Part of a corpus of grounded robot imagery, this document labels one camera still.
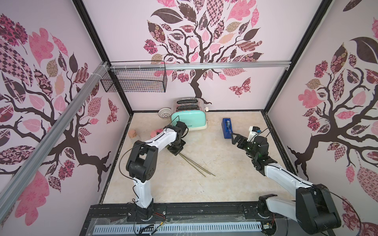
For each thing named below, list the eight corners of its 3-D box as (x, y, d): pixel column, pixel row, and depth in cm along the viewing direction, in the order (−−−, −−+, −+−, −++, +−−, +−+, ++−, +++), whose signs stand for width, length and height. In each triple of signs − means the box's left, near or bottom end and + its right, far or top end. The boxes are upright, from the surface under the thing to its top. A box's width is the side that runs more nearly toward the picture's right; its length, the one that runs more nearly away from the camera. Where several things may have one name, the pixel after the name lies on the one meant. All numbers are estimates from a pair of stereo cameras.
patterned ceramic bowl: (158, 118, 117) (157, 114, 113) (160, 111, 122) (159, 107, 118) (170, 118, 117) (169, 114, 113) (171, 111, 122) (170, 107, 118)
